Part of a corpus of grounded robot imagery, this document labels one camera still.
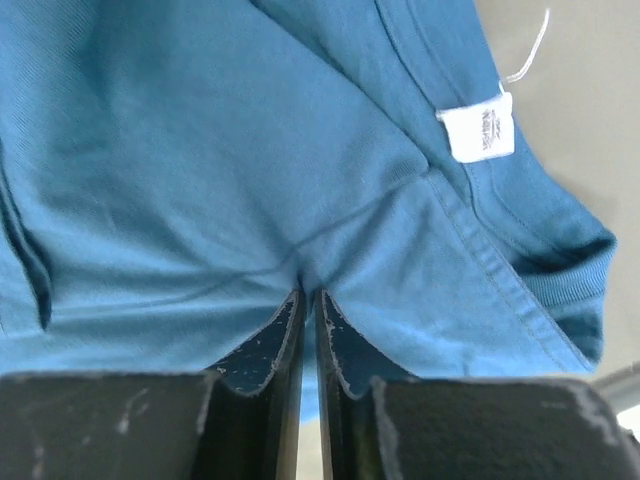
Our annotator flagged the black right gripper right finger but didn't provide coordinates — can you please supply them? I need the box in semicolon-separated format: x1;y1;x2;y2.
315;289;417;479

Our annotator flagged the blue t-shirt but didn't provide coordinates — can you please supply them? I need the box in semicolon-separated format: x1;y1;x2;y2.
0;0;619;426

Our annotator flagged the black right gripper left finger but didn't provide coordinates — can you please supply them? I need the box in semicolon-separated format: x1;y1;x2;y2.
199;290;306;479

